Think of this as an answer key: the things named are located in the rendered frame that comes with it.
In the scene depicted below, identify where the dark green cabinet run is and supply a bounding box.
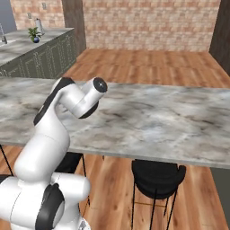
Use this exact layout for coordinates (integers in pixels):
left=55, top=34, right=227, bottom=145
left=0, top=28, right=77, bottom=80

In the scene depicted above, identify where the black bar stool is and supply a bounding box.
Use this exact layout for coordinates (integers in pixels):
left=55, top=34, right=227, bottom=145
left=54, top=152, right=91, bottom=217
left=130, top=159, right=187, bottom=230

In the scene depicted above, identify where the white paper towel roll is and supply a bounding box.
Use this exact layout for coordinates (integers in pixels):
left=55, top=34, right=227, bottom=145
left=34, top=18, right=46, bottom=36

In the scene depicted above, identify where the green plant in blue pot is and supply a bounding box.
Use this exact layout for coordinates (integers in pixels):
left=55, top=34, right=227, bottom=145
left=27, top=26, right=43, bottom=44

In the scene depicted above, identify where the grey sink tap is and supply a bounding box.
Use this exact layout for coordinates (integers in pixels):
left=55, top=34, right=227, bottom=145
left=0, top=22, right=9, bottom=45

